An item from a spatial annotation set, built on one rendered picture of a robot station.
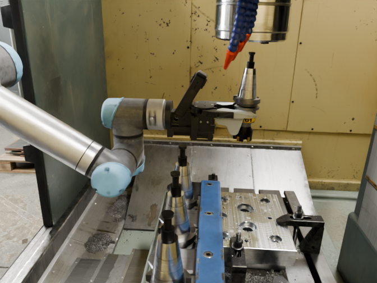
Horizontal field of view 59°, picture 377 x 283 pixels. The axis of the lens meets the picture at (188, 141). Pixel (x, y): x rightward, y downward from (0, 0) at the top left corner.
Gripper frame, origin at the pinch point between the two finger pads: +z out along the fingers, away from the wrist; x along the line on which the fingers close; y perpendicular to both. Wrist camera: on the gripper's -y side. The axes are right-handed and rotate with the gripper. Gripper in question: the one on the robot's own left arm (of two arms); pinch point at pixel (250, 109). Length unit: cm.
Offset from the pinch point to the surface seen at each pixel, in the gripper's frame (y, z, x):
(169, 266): 7.9, -13.4, 45.6
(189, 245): 13.3, -11.6, 34.5
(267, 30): -18.1, 1.3, 7.7
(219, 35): -16.9, -8.1, 3.9
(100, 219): 68, -58, -51
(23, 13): -20, -66, -24
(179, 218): 8.4, -13.2, 34.6
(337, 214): 76, 59, -80
